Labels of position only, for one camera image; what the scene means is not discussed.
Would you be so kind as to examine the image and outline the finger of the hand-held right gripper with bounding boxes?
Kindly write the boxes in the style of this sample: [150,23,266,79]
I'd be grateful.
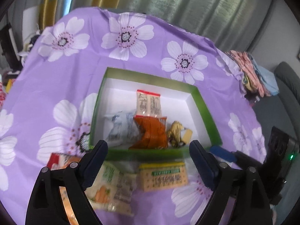
[209,146,266,169]

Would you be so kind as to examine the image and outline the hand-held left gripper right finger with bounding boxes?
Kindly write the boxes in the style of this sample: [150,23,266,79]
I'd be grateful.
[189,140,273,225]

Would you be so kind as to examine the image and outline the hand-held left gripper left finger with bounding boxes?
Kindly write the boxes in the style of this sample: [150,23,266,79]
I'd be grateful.
[25,140,109,225]

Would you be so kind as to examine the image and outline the pale green white snack packet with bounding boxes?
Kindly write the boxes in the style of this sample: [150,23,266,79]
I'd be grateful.
[84,163,137,217]

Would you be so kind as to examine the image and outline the red orange snack packet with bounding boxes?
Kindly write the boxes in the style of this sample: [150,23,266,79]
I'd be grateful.
[46,153,81,225]

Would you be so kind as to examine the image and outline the yellow green cracker packet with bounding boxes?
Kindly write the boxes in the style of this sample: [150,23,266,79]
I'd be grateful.
[138,162,188,192]

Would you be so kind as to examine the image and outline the yellow brown snack packet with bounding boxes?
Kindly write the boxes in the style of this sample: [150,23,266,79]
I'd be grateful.
[166,121,194,149]

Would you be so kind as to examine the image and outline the white grey snack packet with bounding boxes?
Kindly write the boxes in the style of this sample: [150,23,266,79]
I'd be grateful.
[104,111,139,147]

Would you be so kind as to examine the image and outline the green cardboard box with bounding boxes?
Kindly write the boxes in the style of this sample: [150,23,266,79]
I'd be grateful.
[89,67,223,161]

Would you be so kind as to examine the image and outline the beige red-topped snack packet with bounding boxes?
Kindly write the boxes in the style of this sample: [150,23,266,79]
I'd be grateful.
[136,89,162,118]

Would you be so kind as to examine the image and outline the grey armchair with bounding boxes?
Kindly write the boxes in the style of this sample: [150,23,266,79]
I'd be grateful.
[253,61,300,150]

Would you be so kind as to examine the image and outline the light blue folded cloth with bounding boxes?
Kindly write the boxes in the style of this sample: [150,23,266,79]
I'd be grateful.
[252,60,280,96]

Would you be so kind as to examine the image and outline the yellow green folded cloth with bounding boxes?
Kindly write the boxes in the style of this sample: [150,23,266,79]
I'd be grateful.
[241,75,256,93]

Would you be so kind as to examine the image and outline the purple floral tablecloth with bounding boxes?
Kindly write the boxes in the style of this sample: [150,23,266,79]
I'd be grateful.
[0,7,268,225]

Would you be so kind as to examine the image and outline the folded cloths pile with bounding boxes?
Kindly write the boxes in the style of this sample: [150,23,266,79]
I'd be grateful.
[226,50,266,98]

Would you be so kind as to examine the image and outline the grey curtain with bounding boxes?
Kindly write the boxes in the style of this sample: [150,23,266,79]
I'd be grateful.
[63,0,275,52]

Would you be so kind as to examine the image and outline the white lampshade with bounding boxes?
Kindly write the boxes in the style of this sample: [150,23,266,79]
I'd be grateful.
[23,7,41,32]

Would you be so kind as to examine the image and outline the gold patterned curtain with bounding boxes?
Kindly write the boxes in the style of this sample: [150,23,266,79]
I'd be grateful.
[39,0,132,32]

